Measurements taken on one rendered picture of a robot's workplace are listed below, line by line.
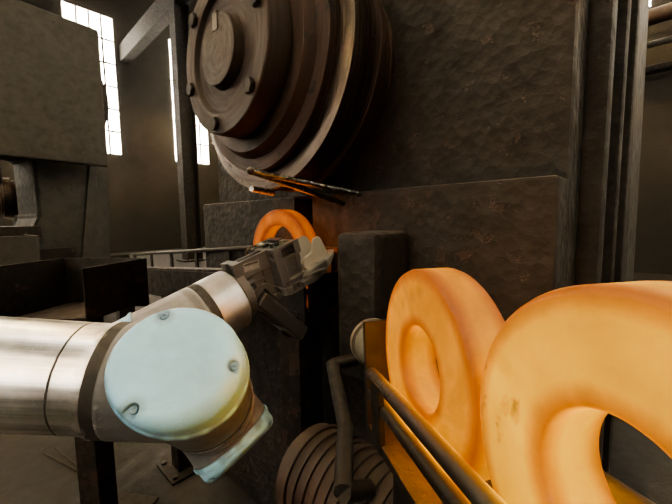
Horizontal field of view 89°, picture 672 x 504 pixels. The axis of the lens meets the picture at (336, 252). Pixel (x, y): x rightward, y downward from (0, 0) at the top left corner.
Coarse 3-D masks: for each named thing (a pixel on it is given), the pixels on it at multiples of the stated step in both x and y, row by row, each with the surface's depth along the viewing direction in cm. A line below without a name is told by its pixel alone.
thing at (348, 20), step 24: (336, 0) 52; (360, 0) 52; (360, 24) 52; (336, 48) 53; (360, 48) 53; (336, 72) 53; (360, 72) 54; (336, 96) 54; (360, 96) 56; (336, 120) 55; (216, 144) 80; (312, 144) 58; (336, 144) 60; (288, 168) 63; (312, 168) 63
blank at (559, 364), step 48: (576, 288) 13; (624, 288) 11; (528, 336) 15; (576, 336) 13; (624, 336) 11; (528, 384) 15; (576, 384) 13; (624, 384) 11; (528, 432) 15; (576, 432) 15; (528, 480) 15; (576, 480) 15
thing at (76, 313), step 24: (24, 264) 88; (48, 264) 95; (72, 264) 99; (96, 264) 98; (120, 264) 86; (144, 264) 95; (0, 288) 83; (24, 288) 88; (48, 288) 95; (72, 288) 100; (96, 288) 79; (120, 288) 86; (144, 288) 95; (0, 312) 83; (24, 312) 88; (48, 312) 88; (72, 312) 85; (96, 312) 79; (96, 456) 89; (96, 480) 89
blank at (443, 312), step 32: (416, 288) 26; (448, 288) 23; (480, 288) 23; (416, 320) 27; (448, 320) 22; (480, 320) 21; (416, 352) 30; (448, 352) 22; (480, 352) 20; (416, 384) 29; (448, 384) 22; (480, 384) 19; (448, 416) 22; (480, 448) 20
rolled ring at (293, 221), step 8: (264, 216) 73; (272, 216) 71; (280, 216) 70; (288, 216) 68; (296, 216) 68; (264, 224) 73; (272, 224) 72; (280, 224) 70; (288, 224) 68; (296, 224) 66; (304, 224) 67; (256, 232) 76; (264, 232) 74; (272, 232) 75; (296, 232) 67; (304, 232) 66; (312, 232) 67; (256, 240) 76
